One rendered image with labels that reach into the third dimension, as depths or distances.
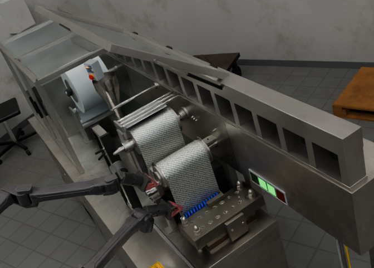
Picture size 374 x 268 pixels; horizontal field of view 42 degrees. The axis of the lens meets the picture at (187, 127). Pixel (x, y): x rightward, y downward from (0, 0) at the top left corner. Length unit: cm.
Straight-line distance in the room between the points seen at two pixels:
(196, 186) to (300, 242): 135
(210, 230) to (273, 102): 75
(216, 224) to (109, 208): 80
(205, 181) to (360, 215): 88
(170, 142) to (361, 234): 109
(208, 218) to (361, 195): 85
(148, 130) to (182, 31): 391
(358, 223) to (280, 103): 49
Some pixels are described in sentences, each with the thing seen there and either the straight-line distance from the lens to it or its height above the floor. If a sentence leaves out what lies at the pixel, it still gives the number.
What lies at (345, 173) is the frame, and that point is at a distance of 165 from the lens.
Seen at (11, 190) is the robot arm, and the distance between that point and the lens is 227.
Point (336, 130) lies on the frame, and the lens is 160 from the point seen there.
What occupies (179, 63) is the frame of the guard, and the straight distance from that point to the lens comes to 192.
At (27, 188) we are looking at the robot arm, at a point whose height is 148.
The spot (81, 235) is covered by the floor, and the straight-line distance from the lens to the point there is 428.
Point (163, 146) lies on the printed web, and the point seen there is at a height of 127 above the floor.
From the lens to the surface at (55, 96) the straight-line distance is 303.
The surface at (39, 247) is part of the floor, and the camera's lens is 442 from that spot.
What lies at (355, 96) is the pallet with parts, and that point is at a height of 13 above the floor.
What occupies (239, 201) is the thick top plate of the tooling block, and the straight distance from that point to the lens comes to 236.
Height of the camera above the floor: 257
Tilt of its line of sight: 31 degrees down
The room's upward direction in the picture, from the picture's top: 19 degrees counter-clockwise
